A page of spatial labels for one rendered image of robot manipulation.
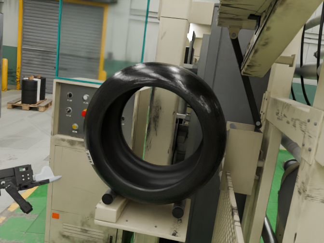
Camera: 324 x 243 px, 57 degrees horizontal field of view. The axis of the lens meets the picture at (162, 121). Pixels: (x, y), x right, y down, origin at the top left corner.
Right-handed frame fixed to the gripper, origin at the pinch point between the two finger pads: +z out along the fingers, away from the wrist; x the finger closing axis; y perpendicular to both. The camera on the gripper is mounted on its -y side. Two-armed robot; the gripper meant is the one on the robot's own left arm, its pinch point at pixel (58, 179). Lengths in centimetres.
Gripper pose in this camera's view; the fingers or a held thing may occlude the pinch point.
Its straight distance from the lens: 116.7
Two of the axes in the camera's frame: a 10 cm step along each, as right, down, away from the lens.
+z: 8.5, -1.3, 5.1
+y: -1.7, -9.9, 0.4
